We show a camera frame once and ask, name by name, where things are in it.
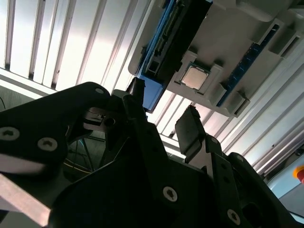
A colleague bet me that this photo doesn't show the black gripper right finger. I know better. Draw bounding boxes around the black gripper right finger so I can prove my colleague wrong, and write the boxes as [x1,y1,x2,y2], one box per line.
[175,106,293,228]

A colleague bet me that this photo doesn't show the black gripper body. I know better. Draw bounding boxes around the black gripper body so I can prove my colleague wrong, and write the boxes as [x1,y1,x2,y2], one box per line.
[49,152,228,228]

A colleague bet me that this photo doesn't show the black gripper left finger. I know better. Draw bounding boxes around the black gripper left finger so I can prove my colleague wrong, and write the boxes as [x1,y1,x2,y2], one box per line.
[0,78,182,205]

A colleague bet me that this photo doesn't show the hard disk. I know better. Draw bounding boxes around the hard disk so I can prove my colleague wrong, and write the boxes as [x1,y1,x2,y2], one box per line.
[136,0,213,113]

